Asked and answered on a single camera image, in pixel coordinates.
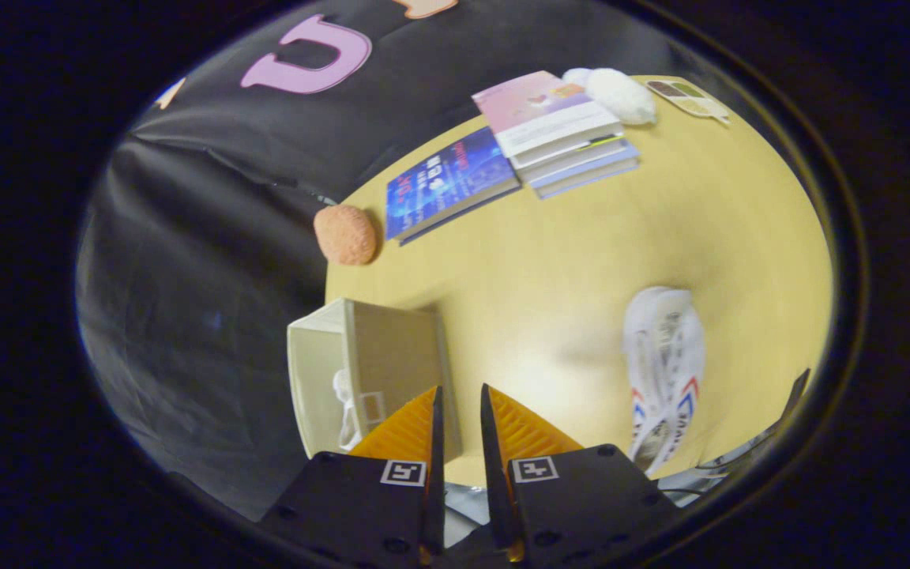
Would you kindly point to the black backdrop cloth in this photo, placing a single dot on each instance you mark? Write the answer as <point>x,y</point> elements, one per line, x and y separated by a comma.
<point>186,276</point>

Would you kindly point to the white plush toy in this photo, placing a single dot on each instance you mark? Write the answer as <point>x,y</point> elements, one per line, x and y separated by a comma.
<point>621,95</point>

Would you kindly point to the small printed card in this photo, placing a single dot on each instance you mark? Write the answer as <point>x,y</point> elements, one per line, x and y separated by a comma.
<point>688,99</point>

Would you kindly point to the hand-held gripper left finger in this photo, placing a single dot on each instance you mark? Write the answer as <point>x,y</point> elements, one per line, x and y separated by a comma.
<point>434,490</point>

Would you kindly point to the pink cover book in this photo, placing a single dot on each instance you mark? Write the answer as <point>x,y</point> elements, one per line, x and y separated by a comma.
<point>534,107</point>

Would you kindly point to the blue cover book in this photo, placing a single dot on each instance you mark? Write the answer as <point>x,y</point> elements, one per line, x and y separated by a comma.
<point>447,182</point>

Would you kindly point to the orange rough sponge ball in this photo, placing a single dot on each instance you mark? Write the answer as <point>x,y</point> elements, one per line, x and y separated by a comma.
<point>344,235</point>

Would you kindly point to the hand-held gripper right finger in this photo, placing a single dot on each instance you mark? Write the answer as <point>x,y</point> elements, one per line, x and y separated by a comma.
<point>494,490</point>

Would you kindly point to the white canvas shoe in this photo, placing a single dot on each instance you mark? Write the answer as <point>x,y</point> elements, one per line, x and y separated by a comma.
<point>664,348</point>
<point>344,431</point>

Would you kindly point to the beige fabric storage box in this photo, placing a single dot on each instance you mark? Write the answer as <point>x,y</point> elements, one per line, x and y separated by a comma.
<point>392,348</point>

